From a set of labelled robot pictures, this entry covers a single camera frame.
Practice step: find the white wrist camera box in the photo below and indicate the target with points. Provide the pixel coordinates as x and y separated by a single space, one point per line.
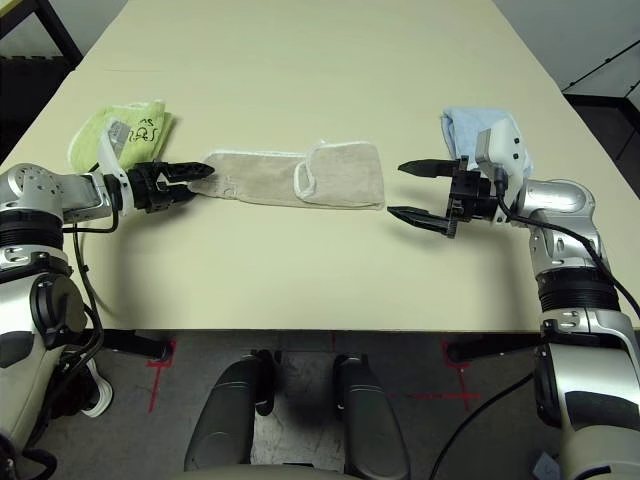
112 160
510 145

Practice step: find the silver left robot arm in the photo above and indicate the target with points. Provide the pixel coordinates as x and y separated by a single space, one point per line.
35 190

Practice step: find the black metal rod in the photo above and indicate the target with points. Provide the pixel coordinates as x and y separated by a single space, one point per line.
600 66

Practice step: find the small blue-grey floor box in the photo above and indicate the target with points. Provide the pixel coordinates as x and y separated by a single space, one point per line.
545 465

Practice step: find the beige side table black legs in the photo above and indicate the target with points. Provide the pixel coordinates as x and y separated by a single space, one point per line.
20 25

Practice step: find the beige towel with white trim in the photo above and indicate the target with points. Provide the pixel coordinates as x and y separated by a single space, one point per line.
340 170

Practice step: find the blue folded towel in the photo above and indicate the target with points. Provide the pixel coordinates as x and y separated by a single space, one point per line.
465 130

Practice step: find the black table foot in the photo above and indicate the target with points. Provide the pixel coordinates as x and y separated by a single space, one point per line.
490 346
140 345

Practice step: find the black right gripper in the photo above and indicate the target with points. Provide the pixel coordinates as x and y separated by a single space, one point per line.
472 197

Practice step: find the black and white shoe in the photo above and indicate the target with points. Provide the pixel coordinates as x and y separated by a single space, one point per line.
102 395

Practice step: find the black foam floor mats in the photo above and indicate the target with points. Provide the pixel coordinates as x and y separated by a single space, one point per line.
30 85

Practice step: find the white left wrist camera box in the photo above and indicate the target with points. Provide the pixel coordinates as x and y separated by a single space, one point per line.
112 160

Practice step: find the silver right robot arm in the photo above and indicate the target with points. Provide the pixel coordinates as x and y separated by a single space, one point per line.
555 200

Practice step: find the green folded towel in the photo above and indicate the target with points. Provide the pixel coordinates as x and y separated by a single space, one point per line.
95 135

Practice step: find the black cabinet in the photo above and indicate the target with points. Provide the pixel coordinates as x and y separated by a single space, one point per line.
605 120

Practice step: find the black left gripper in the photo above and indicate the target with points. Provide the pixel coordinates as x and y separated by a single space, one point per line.
147 190

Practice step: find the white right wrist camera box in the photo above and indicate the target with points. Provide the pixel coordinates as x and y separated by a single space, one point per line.
510 145

